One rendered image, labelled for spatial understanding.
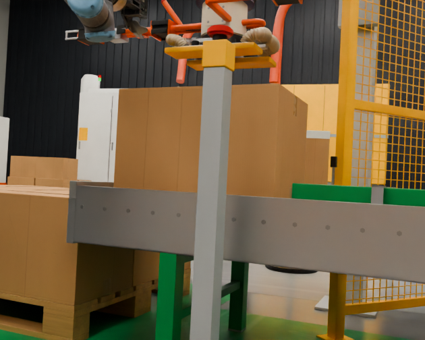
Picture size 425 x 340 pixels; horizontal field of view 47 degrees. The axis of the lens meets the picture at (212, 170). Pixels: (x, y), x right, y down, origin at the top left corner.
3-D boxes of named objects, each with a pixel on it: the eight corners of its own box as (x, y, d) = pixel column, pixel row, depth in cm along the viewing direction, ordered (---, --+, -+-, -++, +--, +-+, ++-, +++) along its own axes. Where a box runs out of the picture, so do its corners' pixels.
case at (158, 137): (303, 207, 190) (307, 104, 191) (273, 211, 153) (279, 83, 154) (166, 197, 214) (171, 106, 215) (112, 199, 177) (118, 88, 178)
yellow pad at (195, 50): (262, 54, 174) (263, 40, 174) (254, 47, 164) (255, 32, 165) (176, 59, 187) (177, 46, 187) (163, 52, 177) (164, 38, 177)
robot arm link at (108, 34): (79, 34, 144) (76, -8, 145) (89, 46, 156) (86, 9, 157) (111, 31, 144) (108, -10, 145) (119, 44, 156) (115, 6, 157)
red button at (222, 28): (236, 46, 133) (237, 31, 133) (227, 38, 126) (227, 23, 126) (212, 47, 136) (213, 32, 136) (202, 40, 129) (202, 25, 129)
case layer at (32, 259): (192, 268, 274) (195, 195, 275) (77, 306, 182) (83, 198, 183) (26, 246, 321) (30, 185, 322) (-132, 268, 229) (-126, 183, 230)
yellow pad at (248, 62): (276, 67, 191) (276, 54, 191) (269, 61, 182) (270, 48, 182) (196, 71, 204) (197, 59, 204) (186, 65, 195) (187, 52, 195)
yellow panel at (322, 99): (382, 222, 934) (388, 92, 940) (384, 226, 847) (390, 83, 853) (267, 214, 1001) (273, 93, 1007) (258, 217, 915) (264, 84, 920)
